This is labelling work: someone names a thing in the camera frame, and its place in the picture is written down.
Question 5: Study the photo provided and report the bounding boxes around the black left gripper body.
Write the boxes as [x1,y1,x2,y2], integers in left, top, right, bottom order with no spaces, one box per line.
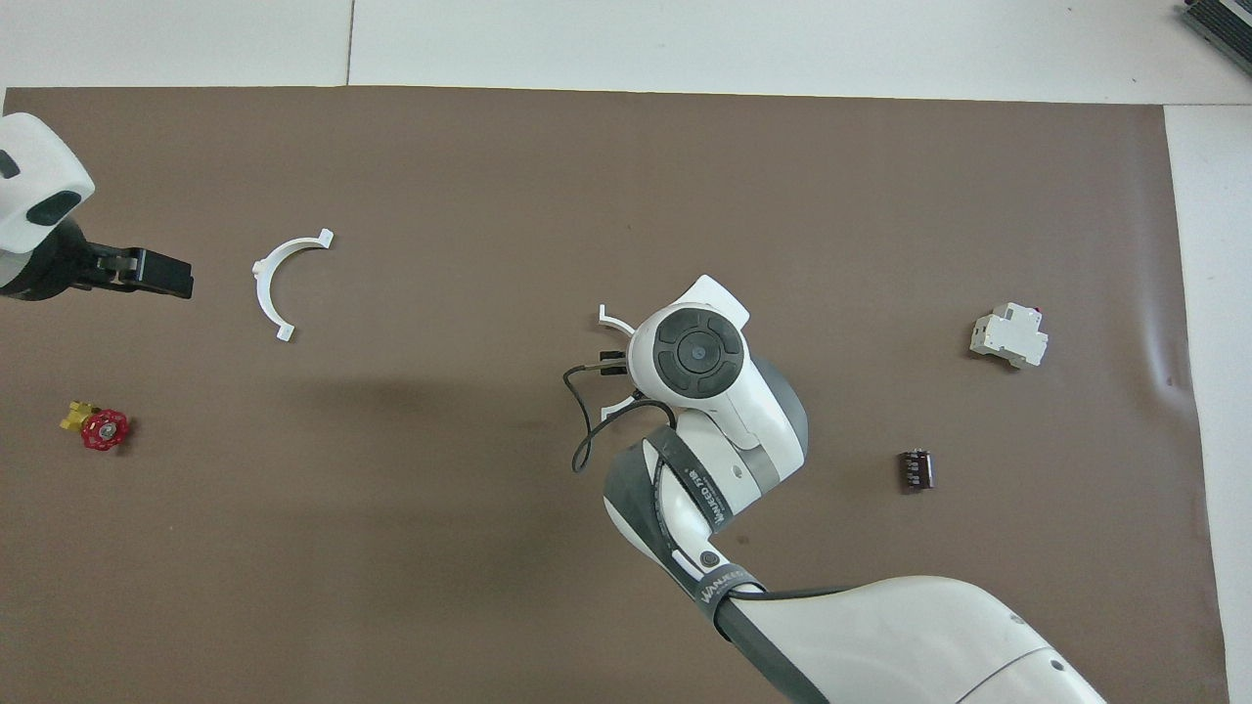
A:
[0,219,100,302]

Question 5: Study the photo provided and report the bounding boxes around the white half-ring pipe clamp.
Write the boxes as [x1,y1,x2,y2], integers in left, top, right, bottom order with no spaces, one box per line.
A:
[598,304,639,422]
[251,229,335,342]

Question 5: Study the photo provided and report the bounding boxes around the brown paper table mat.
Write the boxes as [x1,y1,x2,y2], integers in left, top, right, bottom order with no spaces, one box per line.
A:
[0,86,1230,704]

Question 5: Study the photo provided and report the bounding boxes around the white circuit breaker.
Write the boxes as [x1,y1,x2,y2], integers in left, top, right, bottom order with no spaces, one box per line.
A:
[968,302,1050,371]

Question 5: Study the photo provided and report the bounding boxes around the grey ribbed metal device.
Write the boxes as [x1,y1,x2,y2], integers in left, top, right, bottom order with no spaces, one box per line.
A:
[1178,0,1252,52]

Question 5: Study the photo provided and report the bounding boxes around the red-handled yellow valve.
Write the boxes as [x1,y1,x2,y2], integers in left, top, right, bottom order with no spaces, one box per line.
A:
[60,400,131,453]

